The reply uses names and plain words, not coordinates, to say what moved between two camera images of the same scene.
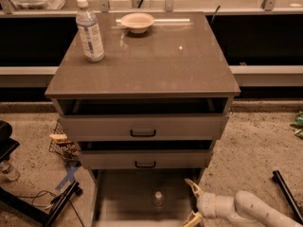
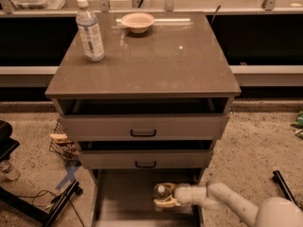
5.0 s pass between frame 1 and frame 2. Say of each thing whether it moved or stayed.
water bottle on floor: stayed
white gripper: moved
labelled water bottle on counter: stayed
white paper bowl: stayed
